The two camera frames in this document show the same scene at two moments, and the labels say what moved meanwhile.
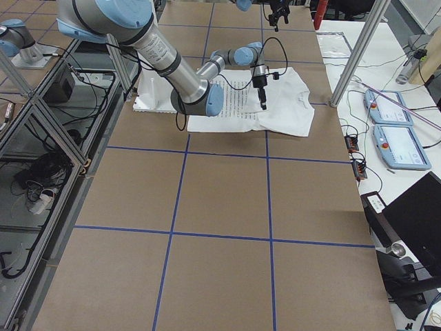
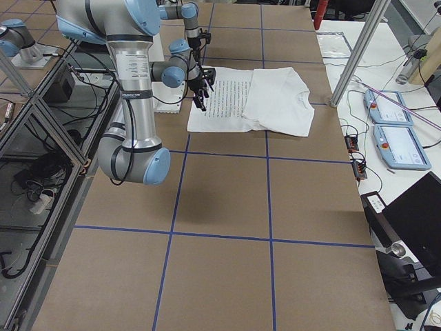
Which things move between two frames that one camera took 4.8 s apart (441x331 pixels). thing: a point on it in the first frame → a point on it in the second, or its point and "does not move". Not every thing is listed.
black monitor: x=415 y=216 does not move
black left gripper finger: x=273 y=19 → x=192 y=58
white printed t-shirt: x=289 y=107 does not move
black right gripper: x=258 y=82 → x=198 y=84
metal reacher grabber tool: x=400 y=105 does not move
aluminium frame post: x=378 y=9 does not move
